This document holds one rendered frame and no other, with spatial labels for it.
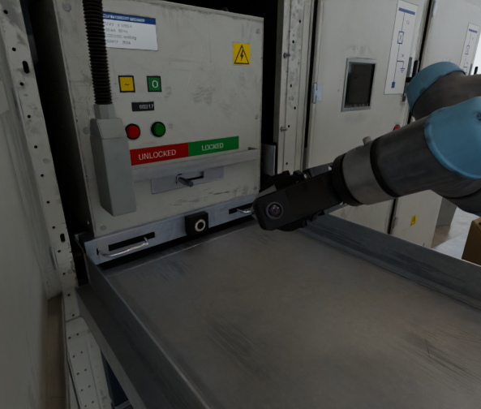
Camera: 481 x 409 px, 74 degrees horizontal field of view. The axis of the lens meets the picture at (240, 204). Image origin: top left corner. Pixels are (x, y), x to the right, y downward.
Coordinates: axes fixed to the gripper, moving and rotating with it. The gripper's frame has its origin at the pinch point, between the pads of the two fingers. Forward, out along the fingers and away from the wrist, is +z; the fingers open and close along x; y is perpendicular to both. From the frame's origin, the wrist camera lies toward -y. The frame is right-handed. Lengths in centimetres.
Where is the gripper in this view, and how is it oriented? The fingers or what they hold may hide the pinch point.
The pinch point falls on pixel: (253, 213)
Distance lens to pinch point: 56.2
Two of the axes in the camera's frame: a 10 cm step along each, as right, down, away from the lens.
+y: 7.6, -2.3, 6.1
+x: -3.2, -9.5, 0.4
